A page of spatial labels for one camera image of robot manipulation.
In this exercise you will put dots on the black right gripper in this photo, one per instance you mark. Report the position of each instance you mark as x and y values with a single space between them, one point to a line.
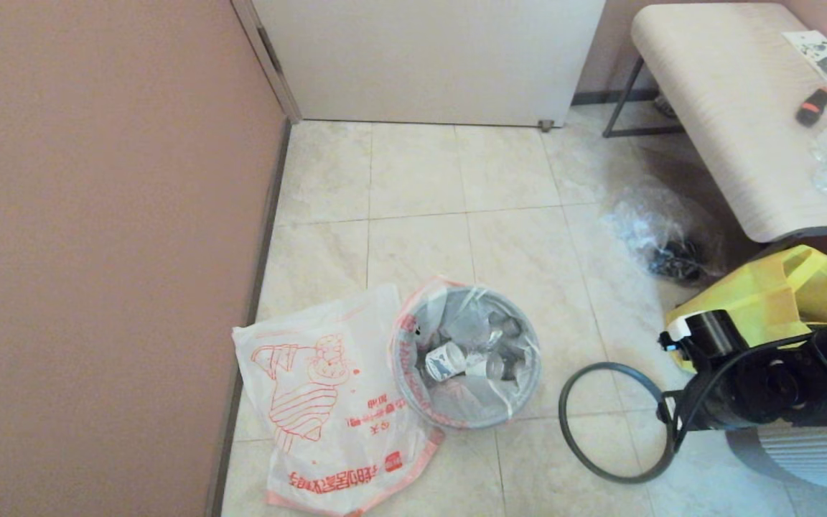
751 395

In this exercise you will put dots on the bottle-filled white orange trash bag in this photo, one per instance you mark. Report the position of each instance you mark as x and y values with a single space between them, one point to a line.
471 402

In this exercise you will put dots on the black round trash bin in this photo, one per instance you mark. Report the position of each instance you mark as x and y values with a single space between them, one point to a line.
532 359

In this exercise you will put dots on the yellow fabric tote bag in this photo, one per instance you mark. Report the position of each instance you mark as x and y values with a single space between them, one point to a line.
779 294

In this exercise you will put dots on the clear crumpled plastic bag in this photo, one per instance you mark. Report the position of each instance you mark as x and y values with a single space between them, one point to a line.
643 222

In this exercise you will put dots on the fresh white red-printed bag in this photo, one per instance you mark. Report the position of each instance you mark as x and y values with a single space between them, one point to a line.
327 431

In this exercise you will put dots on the grey ribbed round object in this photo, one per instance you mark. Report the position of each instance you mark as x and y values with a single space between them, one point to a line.
815 459

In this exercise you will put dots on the crushed clear plastic bottle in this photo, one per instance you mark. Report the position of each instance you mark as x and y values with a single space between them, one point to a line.
496 368

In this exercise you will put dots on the grey white shoe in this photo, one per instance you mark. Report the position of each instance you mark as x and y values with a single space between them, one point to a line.
663 106

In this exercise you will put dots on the light wood table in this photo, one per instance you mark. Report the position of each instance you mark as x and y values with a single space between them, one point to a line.
729 108

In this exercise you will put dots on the black metal table leg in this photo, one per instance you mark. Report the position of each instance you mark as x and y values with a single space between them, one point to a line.
622 104

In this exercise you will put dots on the black orange marker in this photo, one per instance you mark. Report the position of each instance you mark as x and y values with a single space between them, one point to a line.
810 110

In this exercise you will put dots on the black white printed booklet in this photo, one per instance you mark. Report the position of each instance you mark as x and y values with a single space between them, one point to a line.
819 52

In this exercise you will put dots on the white door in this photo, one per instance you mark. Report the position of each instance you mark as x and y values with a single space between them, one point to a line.
421 57

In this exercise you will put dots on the grey door frame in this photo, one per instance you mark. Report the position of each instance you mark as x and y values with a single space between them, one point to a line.
274 72

